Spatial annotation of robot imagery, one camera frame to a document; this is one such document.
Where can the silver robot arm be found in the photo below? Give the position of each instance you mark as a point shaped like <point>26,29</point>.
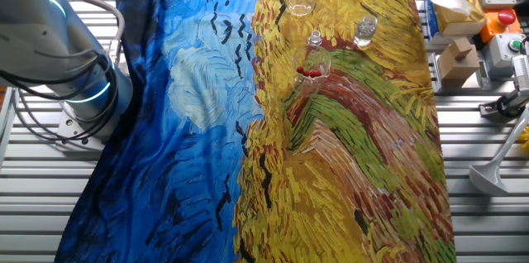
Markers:
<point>41,27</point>

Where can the red bulb glass dropper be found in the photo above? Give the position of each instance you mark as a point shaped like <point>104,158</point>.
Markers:
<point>318,73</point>
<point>306,73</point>
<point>313,74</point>
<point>299,69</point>

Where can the Van Gogh painting tablecloth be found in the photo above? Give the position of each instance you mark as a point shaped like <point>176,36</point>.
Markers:
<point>186,151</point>

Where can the small clear glass vial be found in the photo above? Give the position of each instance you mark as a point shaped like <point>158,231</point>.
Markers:
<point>314,39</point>

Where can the clear glass bottle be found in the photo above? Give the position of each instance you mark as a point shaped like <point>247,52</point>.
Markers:
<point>365,33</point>

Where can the grey base conduit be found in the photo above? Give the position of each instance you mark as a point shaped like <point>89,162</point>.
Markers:
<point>120,17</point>

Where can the brown cardboard box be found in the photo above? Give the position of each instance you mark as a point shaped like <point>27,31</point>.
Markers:
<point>456,62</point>

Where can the yellow blue tissue pack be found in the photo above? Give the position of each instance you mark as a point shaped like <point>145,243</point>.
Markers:
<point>454,6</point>

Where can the white plastic ladle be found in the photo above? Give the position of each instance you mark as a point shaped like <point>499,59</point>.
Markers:
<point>489,176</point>

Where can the black table clamp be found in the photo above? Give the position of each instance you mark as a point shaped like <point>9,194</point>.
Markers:
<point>502,106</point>

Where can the grey box green button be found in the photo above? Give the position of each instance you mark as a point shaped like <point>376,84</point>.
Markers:
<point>502,50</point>

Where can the orange box red button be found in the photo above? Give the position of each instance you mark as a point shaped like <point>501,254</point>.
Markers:
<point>502,23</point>

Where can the yellow plastic piece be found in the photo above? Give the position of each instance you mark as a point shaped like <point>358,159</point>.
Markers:
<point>525,139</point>

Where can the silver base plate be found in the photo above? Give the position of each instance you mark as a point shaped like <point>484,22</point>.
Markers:
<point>70,130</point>

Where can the silver clamp mounted camera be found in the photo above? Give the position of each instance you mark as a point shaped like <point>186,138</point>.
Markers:
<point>521,75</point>

